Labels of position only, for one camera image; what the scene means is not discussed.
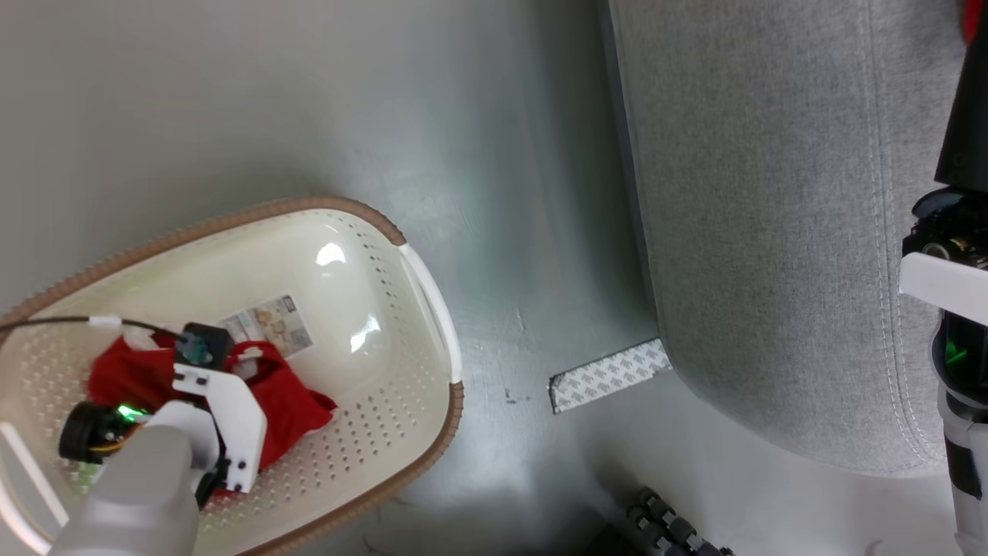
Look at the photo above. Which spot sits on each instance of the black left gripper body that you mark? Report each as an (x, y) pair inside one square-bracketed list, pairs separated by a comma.
[(86, 432)]

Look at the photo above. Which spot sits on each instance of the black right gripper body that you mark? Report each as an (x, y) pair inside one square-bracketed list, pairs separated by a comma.
[(953, 228)]

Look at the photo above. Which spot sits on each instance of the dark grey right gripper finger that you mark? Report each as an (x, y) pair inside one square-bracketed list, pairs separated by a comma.
[(966, 116)]

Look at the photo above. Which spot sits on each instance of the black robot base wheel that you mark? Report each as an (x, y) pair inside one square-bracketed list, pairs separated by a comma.
[(664, 529)]

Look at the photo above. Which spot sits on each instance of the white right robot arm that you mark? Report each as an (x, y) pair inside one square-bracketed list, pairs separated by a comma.
[(969, 479)]

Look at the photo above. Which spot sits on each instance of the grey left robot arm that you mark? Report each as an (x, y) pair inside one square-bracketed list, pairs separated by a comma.
[(131, 502)]

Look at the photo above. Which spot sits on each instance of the grey fabric sofa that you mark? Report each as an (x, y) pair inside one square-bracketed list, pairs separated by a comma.
[(772, 232)]

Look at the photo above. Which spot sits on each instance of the printed label sticker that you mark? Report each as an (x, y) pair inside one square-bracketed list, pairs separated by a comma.
[(270, 328)]

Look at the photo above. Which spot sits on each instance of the cream laundry basket brown rim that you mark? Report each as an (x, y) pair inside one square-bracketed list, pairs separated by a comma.
[(363, 309)]

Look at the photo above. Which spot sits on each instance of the white patterned tape strip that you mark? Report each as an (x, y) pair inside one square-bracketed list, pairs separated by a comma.
[(610, 376)]

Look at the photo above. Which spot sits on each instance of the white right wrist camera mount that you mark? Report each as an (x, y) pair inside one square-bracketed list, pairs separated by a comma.
[(945, 286)]

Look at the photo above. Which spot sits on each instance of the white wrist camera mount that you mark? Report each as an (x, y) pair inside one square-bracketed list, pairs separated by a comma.
[(945, 286), (239, 417)]

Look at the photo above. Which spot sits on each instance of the dark left wrist camera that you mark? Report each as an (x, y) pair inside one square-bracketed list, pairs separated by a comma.
[(202, 347)]

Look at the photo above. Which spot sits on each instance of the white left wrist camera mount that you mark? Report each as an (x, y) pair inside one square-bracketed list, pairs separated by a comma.
[(239, 417)]

